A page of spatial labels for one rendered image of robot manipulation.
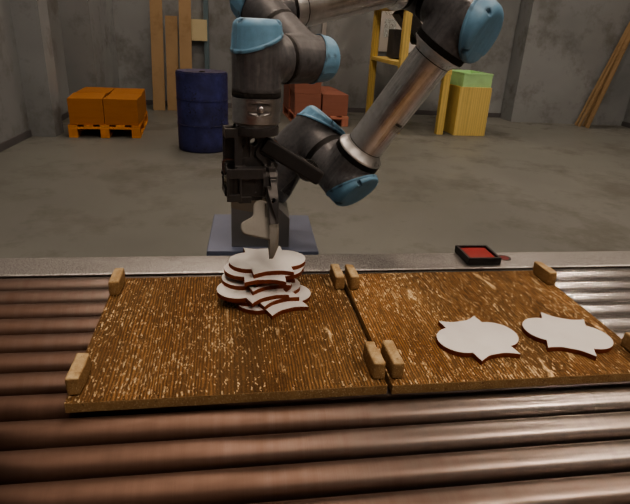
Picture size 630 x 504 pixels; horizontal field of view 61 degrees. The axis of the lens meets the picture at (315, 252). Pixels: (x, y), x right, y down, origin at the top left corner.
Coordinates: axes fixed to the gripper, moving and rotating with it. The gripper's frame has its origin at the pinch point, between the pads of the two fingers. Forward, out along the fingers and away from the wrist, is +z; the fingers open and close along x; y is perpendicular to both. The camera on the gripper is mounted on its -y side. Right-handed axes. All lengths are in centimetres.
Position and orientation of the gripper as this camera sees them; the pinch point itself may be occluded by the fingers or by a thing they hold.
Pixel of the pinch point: (267, 242)
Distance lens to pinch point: 92.1
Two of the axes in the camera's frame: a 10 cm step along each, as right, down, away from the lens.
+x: 2.7, 3.9, -8.8
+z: -0.5, 9.2, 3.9
